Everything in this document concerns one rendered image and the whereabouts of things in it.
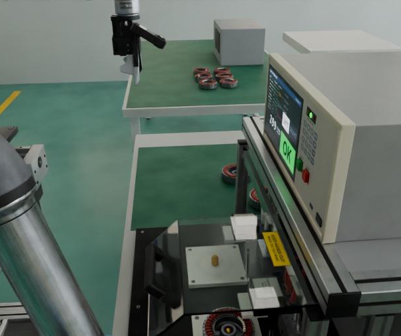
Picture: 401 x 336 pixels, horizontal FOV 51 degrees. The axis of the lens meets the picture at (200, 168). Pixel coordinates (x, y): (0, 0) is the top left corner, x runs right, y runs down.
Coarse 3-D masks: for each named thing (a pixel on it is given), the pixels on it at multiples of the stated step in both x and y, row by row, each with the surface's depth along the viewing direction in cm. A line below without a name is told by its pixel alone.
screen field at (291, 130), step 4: (284, 116) 86; (284, 120) 86; (288, 120) 83; (284, 124) 86; (288, 124) 83; (292, 124) 81; (284, 128) 86; (288, 128) 83; (292, 128) 81; (288, 132) 84; (292, 132) 81; (296, 132) 78; (292, 136) 81; (296, 136) 79; (292, 140) 81
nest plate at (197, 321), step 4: (192, 316) 97; (196, 316) 97; (200, 316) 97; (204, 316) 97; (192, 320) 96; (196, 320) 96; (200, 320) 96; (252, 320) 96; (256, 320) 96; (192, 324) 96; (196, 324) 95; (200, 324) 95; (256, 324) 95; (196, 328) 94; (200, 328) 94; (220, 328) 94; (236, 328) 94; (256, 328) 94; (196, 332) 93; (200, 332) 93; (256, 332) 93; (260, 332) 93
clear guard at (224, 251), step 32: (192, 224) 81; (224, 224) 81; (256, 224) 81; (192, 256) 73; (224, 256) 73; (256, 256) 73; (288, 256) 73; (192, 288) 66; (224, 288) 66; (256, 288) 66; (288, 288) 66; (160, 320) 65
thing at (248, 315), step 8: (240, 312) 87; (248, 312) 85; (256, 312) 84; (264, 312) 84; (272, 312) 84; (280, 312) 84; (288, 312) 85; (296, 312) 85; (296, 320) 90; (296, 328) 89
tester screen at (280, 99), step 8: (272, 72) 94; (272, 80) 94; (280, 80) 88; (272, 88) 94; (280, 88) 88; (272, 96) 95; (280, 96) 88; (288, 96) 83; (272, 104) 95; (280, 104) 89; (288, 104) 83; (296, 104) 78; (272, 112) 95; (280, 112) 89; (288, 112) 83; (296, 112) 78; (280, 120) 89; (296, 120) 78; (272, 128) 96; (280, 128) 89; (296, 128) 78; (280, 136) 90; (288, 136) 84; (296, 144) 79; (288, 168) 85
